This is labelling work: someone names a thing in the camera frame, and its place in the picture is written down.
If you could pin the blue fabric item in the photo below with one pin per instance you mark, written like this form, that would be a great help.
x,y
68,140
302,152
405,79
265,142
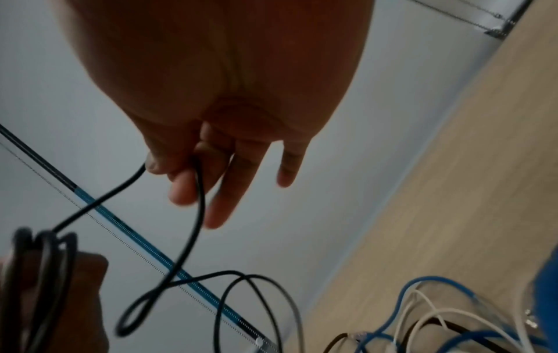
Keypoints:
x,y
548,293

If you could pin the person's right hand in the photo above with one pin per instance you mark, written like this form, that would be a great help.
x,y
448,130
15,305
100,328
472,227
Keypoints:
x,y
209,69

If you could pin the blue and black edge strip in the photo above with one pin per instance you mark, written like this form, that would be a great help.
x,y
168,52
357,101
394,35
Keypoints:
x,y
130,230

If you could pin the person's left hand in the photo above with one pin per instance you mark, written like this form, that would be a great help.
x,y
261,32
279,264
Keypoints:
x,y
87,275

